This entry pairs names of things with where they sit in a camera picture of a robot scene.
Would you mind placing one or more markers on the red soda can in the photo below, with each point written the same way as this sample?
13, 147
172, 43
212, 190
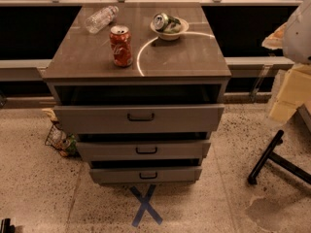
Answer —
120, 40

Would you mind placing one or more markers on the blue tape cross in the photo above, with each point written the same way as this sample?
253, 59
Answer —
145, 205

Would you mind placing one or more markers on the grey drawer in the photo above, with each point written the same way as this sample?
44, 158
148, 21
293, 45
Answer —
150, 150
139, 119
146, 175

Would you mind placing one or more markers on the white paper bowl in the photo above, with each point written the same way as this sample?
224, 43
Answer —
172, 36

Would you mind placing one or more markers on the grey drawer cabinet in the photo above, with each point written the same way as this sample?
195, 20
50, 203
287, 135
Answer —
188, 71

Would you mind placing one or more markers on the middle grey drawer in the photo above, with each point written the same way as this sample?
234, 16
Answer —
150, 150

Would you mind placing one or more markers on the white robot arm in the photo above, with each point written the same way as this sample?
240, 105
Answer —
294, 36

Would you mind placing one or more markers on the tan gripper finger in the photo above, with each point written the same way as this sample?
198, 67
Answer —
275, 40

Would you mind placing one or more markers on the black chair leg base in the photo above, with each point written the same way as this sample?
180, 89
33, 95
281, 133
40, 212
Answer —
269, 154

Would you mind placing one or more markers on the bottom grey drawer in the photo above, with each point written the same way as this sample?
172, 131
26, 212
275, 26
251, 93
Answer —
146, 175

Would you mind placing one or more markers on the wire basket with items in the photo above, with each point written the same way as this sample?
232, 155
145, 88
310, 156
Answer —
64, 144

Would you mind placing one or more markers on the clear plastic water bottle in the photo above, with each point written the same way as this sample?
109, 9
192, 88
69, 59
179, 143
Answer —
101, 19

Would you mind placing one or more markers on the top grey drawer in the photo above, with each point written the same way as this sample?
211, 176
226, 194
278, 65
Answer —
139, 119

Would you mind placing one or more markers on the green soda can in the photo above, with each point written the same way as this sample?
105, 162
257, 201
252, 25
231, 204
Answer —
165, 23

